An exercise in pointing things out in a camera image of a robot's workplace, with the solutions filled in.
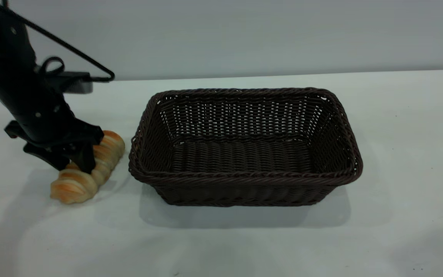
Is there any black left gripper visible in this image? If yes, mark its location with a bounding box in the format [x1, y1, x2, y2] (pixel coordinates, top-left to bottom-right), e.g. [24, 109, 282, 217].
[0, 63, 105, 174]

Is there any golden ridged bread roll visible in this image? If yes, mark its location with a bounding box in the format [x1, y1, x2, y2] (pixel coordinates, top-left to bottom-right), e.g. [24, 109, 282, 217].
[50, 130, 126, 205]

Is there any dark brown wicker basket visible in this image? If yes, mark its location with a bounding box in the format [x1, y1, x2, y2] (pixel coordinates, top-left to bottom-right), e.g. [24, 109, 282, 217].
[128, 88, 363, 207]

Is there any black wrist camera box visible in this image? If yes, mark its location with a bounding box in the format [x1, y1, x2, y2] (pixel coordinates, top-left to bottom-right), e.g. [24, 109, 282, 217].
[47, 71, 93, 95]

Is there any black cable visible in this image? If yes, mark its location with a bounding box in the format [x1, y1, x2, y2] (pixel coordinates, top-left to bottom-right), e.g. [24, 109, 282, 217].
[0, 0, 115, 83]

